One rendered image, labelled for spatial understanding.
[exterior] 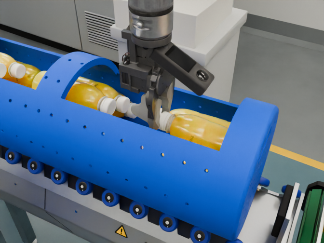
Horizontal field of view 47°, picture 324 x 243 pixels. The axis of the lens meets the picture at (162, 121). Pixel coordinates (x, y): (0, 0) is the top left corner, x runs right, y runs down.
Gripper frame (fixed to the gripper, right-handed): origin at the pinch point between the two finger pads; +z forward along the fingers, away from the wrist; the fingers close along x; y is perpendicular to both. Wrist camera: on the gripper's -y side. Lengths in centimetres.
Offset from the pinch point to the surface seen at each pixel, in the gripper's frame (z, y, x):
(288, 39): 115, 5, -272
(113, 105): 0.8, 12.4, -0.9
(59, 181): 20.2, 22.8, 10.4
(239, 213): 3.2, -20.9, 12.3
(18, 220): 92, 75, -6
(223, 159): -3.9, -15.8, 8.3
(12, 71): 3.8, 46.0, -4.3
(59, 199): 27.1, 23.8, 11.3
